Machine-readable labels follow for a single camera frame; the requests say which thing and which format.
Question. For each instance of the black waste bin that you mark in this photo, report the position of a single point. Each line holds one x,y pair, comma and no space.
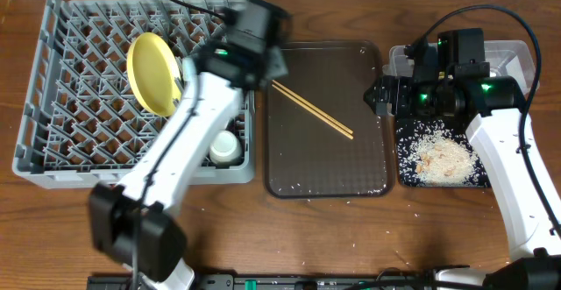
438,158

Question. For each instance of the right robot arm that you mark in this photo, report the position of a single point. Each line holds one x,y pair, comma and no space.
453,80

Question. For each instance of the rice and peanut waste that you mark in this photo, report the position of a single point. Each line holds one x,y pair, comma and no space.
440,158

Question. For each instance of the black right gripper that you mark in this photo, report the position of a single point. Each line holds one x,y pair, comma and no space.
402,86

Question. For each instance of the yellow plate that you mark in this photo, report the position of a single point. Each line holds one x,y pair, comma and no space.
152,70

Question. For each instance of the grey dish rack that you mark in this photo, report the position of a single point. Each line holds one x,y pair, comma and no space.
81,123

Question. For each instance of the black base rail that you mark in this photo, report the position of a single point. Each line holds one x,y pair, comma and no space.
229,282

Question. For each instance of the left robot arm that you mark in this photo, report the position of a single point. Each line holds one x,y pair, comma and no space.
133,222

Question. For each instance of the clear plastic bin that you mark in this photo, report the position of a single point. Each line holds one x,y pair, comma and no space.
506,58

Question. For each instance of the dark brown tray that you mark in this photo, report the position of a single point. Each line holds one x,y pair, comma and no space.
322,139

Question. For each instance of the white green cup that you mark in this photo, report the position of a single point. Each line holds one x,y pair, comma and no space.
225,149

